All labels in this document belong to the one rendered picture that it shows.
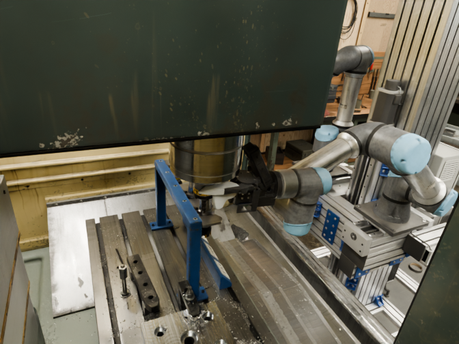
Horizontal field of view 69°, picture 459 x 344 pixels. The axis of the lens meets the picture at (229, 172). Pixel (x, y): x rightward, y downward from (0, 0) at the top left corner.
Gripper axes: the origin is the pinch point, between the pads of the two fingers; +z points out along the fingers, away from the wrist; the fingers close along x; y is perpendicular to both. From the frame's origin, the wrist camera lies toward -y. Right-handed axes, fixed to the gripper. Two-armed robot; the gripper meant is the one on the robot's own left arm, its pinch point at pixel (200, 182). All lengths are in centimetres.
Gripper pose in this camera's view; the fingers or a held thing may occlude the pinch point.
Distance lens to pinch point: 75.7
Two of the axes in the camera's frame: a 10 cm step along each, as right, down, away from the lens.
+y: -1.2, 9.0, 4.3
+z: -9.3, 0.5, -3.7
